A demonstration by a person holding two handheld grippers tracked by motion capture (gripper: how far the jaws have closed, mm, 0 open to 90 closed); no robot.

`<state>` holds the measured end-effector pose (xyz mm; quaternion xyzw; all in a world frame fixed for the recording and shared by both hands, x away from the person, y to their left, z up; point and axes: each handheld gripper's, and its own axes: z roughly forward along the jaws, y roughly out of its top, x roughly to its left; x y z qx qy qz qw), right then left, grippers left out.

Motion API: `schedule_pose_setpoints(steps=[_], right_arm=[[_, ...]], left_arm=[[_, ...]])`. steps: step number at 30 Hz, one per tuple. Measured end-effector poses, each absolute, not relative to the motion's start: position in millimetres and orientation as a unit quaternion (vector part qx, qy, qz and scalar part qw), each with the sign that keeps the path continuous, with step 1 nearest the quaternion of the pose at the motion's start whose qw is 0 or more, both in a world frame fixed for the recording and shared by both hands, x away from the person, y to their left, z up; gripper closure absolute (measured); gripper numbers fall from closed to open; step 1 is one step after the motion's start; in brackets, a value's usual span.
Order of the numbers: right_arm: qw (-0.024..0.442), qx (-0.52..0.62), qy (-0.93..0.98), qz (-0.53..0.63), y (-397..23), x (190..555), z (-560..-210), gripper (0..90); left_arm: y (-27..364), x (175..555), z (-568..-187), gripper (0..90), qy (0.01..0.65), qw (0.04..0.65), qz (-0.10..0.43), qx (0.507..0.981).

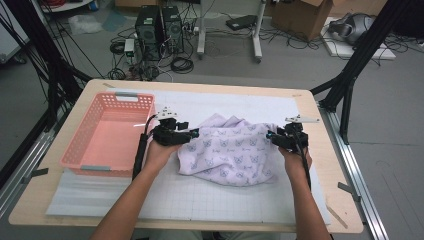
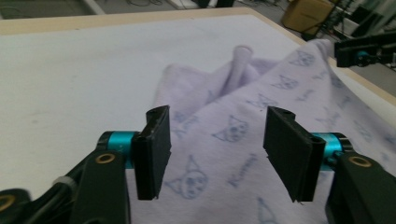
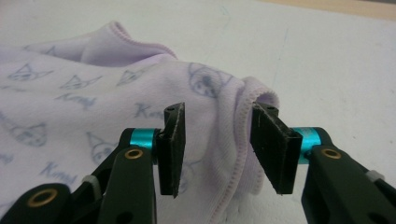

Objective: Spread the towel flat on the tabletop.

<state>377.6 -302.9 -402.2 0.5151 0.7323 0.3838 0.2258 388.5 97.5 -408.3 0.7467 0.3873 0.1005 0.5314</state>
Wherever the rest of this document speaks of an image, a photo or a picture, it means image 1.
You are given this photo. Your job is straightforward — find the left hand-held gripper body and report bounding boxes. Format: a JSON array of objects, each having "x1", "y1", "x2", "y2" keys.
[{"x1": 152, "y1": 106, "x2": 192, "y2": 147}]

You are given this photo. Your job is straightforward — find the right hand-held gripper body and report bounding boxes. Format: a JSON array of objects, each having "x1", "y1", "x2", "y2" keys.
[{"x1": 275, "y1": 114, "x2": 321, "y2": 154}]

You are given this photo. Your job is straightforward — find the lilac printed towel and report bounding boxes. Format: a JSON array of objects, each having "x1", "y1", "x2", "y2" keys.
[{"x1": 177, "y1": 113, "x2": 284, "y2": 187}]

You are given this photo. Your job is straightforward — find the pink plastic basket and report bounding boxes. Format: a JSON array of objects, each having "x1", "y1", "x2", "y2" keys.
[{"x1": 59, "y1": 91, "x2": 157, "y2": 177}]

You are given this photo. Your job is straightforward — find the person's left hand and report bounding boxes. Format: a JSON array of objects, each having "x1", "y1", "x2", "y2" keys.
[{"x1": 143, "y1": 139, "x2": 181, "y2": 174}]

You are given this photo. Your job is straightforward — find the person's right hand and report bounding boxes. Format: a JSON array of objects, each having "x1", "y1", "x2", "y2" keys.
[{"x1": 278, "y1": 146, "x2": 314, "y2": 186}]

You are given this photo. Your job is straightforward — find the white grid mat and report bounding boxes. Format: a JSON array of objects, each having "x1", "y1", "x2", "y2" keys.
[{"x1": 105, "y1": 87, "x2": 332, "y2": 225}]

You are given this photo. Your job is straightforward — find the tan tape strip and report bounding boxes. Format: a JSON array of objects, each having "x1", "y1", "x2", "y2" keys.
[{"x1": 325, "y1": 203, "x2": 350, "y2": 230}]

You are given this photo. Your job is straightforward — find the white metal stand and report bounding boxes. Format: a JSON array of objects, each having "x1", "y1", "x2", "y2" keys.
[{"x1": 196, "y1": 0, "x2": 268, "y2": 64}]

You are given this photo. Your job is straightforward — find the small white device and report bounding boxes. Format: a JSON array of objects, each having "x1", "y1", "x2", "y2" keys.
[{"x1": 123, "y1": 38, "x2": 136, "y2": 65}]

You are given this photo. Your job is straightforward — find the slim black computer tower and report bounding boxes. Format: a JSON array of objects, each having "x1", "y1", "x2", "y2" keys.
[{"x1": 161, "y1": 5, "x2": 185, "y2": 55}]

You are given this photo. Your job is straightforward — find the large black computer tower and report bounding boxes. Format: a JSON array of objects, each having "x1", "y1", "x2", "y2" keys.
[{"x1": 134, "y1": 4, "x2": 165, "y2": 62}]

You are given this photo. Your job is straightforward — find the person's grey trousers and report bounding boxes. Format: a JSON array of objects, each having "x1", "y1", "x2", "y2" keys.
[{"x1": 148, "y1": 229, "x2": 294, "y2": 240}]

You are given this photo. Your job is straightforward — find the white floor board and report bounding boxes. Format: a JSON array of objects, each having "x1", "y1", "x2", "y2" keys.
[{"x1": 320, "y1": 16, "x2": 398, "y2": 62}]

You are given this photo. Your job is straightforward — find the white foam sheet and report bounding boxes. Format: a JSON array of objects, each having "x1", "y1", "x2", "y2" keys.
[{"x1": 45, "y1": 168, "x2": 168, "y2": 219}]

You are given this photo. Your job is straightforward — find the open cardboard box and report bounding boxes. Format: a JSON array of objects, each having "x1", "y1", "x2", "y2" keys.
[{"x1": 270, "y1": 0, "x2": 334, "y2": 42}]

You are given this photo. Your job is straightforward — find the black flat device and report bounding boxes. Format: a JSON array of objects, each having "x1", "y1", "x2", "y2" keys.
[{"x1": 225, "y1": 14, "x2": 258, "y2": 32}]

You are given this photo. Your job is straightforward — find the teal floor sheet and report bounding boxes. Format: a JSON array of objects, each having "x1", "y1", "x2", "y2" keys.
[{"x1": 101, "y1": 9, "x2": 128, "y2": 33}]

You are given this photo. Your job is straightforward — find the grey rounded device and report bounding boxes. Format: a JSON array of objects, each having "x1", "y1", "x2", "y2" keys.
[{"x1": 328, "y1": 12, "x2": 376, "y2": 46}]

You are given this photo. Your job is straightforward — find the flat cardboard box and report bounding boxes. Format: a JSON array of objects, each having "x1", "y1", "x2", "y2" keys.
[{"x1": 114, "y1": 0, "x2": 161, "y2": 9}]

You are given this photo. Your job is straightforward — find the clear plastic bag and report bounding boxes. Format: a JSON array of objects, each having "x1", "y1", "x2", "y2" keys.
[{"x1": 68, "y1": 14, "x2": 103, "y2": 35}]

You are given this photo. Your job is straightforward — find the white round table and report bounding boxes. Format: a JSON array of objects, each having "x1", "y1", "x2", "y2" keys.
[{"x1": 39, "y1": 0, "x2": 95, "y2": 14}]

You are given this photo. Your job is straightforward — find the white cabinet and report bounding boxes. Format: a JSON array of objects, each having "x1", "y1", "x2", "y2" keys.
[{"x1": 0, "y1": 0, "x2": 30, "y2": 65}]

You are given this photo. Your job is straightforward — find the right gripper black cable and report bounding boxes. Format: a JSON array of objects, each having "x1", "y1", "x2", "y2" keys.
[{"x1": 294, "y1": 133, "x2": 313, "y2": 191}]

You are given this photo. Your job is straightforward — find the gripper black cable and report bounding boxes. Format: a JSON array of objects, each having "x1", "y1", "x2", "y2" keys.
[
  {"x1": 132, "y1": 114, "x2": 159, "y2": 181},
  {"x1": 294, "y1": 133, "x2": 313, "y2": 191}
]

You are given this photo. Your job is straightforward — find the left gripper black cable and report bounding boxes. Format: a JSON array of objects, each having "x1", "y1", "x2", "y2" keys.
[{"x1": 132, "y1": 114, "x2": 159, "y2": 181}]

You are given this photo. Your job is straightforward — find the coiled black cable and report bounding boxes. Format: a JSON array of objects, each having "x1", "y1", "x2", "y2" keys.
[{"x1": 170, "y1": 56, "x2": 195, "y2": 75}]

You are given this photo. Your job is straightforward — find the aluminium rail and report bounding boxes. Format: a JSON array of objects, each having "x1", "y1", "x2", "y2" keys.
[
  {"x1": 318, "y1": 103, "x2": 390, "y2": 240},
  {"x1": 0, "y1": 109, "x2": 69, "y2": 219}
]

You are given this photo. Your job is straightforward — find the grey metal bracket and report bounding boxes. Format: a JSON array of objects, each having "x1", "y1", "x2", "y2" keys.
[
  {"x1": 21, "y1": 167, "x2": 50, "y2": 185},
  {"x1": 337, "y1": 181, "x2": 362, "y2": 203}
]

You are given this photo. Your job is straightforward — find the black metal frame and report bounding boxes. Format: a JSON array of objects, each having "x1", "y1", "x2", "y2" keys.
[
  {"x1": 0, "y1": 0, "x2": 94, "y2": 189},
  {"x1": 309, "y1": 0, "x2": 424, "y2": 145}
]

